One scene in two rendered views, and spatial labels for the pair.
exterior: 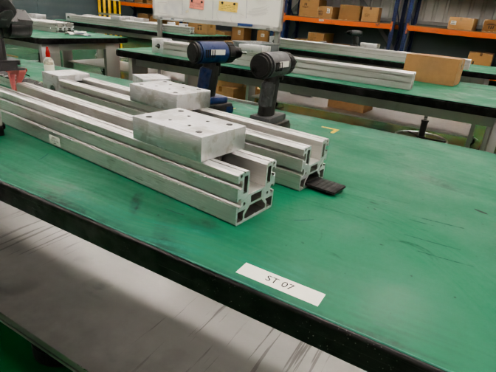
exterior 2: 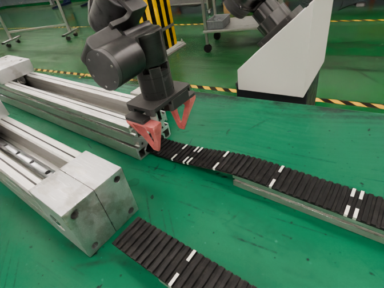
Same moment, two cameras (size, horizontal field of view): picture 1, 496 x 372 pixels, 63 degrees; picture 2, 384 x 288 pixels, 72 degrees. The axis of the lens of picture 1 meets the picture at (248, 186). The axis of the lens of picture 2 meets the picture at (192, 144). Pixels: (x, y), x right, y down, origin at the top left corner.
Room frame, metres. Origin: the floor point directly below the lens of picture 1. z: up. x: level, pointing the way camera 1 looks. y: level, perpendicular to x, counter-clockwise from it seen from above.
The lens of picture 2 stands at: (1.49, 0.78, 1.11)
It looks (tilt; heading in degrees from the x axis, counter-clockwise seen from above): 37 degrees down; 188
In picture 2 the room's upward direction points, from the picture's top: 11 degrees counter-clockwise
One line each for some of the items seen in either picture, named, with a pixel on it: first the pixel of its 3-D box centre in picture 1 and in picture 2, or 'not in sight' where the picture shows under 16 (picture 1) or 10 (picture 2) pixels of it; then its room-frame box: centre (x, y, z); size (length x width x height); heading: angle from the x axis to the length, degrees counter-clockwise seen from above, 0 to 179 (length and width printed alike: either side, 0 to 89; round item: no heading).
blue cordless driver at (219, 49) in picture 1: (218, 80); not in sight; (1.22, 0.11, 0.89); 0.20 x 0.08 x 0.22; 134
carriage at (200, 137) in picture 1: (188, 139); (7, 72); (0.67, 0.11, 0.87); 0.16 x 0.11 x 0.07; 55
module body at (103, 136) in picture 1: (102, 134); (52, 98); (0.82, 0.31, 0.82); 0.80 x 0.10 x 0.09; 55
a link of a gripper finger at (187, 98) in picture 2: not in sight; (173, 112); (1.05, 0.70, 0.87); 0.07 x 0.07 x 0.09; 55
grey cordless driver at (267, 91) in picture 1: (275, 95); not in sight; (1.06, -0.05, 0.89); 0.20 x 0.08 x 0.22; 151
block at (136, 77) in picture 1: (147, 91); not in sight; (1.28, 0.34, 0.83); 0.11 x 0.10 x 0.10; 124
